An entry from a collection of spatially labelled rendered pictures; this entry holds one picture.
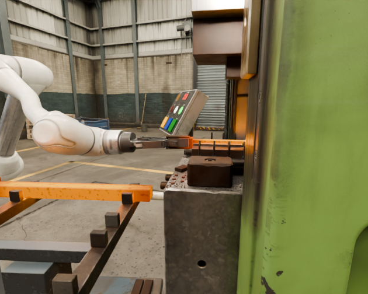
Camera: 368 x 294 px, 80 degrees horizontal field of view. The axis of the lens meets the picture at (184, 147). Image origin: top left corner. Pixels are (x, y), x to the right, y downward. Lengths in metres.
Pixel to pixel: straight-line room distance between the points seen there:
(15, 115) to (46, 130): 0.71
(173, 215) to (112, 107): 10.22
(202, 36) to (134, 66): 9.45
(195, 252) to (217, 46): 0.58
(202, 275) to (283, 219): 0.43
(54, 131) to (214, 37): 0.50
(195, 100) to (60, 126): 0.71
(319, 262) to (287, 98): 0.22
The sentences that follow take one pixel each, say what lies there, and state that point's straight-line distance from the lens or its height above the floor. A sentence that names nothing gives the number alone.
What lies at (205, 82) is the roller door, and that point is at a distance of 8.83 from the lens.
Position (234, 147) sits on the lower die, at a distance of 0.73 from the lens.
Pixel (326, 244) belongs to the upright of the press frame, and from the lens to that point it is 0.35.
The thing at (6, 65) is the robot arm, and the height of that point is 1.28.
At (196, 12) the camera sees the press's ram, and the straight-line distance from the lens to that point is 0.67.
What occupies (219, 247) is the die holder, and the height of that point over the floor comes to 0.76.
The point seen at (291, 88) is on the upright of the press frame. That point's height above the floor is 1.15.
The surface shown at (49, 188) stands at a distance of 0.49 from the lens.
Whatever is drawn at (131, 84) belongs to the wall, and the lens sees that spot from 10.18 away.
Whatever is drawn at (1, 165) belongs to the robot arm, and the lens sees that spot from 1.54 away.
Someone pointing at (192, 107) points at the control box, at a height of 1.11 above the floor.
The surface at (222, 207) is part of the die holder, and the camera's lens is 0.59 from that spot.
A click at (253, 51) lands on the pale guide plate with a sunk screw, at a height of 1.22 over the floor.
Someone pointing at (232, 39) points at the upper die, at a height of 1.31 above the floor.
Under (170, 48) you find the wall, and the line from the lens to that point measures 9.65.
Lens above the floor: 1.14
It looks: 12 degrees down
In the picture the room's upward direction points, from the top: straight up
